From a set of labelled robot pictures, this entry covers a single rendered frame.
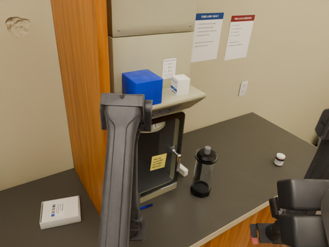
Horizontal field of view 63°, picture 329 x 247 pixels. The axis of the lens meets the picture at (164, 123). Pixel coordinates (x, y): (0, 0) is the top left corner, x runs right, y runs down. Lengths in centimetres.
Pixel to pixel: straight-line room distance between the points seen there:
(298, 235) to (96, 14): 63
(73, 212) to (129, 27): 80
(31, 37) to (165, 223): 96
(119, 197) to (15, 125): 98
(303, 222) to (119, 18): 72
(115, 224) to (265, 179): 122
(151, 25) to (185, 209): 82
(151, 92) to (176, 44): 22
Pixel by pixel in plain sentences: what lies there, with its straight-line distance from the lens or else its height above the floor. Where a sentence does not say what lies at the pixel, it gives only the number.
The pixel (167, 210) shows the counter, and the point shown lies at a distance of 129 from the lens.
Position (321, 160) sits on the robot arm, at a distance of 76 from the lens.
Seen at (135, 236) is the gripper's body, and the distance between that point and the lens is 99.
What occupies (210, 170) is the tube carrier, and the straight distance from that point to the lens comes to 127.
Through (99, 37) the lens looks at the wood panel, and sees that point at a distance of 75.
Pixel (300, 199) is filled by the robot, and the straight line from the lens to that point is 31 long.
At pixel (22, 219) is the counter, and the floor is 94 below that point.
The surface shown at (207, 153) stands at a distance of 124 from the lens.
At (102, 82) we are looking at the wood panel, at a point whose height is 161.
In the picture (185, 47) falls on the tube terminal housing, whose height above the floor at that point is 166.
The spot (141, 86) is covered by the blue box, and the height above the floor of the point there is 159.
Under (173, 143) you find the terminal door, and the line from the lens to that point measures 117.
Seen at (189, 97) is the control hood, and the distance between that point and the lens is 96.
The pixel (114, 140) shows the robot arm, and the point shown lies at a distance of 46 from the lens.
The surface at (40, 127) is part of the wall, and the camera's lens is 140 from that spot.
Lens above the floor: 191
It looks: 30 degrees down
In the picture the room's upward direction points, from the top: 4 degrees clockwise
